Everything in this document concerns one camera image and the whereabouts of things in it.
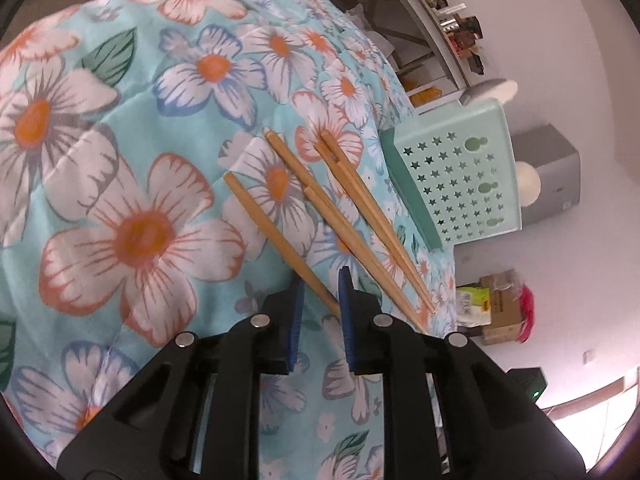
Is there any wooden chopstick gripper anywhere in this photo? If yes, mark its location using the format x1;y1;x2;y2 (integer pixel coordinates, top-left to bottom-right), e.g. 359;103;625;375
224;172;340;316

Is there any short wooden chopstick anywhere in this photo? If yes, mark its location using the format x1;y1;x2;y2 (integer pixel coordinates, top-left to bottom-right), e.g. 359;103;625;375
304;185;425;333

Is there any long wooden chopstick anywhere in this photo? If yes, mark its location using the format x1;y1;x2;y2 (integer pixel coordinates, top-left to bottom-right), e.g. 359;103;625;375
265;131;426;334

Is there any red plastic bag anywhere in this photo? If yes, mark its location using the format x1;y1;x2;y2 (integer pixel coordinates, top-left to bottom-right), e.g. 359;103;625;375
518;285;535;344

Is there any yellow green package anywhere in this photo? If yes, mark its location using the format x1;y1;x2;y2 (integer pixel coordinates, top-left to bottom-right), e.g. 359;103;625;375
456;286;491;328

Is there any cardboard box on floor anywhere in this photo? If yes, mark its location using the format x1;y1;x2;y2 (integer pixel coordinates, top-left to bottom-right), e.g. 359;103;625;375
480;269;524;346

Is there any mint green utensil holder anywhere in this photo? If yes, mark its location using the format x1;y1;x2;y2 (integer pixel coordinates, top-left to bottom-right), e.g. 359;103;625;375
380;99;522;249

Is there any white spoon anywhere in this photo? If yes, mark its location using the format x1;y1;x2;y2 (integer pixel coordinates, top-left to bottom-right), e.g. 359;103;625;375
515;162;541;208

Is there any grey refrigerator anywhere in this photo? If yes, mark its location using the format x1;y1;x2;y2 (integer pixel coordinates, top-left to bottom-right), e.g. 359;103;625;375
512;125;582;226

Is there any grey metal ladle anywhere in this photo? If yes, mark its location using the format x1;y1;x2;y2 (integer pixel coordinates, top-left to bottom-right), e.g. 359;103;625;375
459;79;518;106

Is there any white wooden-top desk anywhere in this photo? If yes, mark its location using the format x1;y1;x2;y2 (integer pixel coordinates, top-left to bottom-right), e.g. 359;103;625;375
330;0;470;113

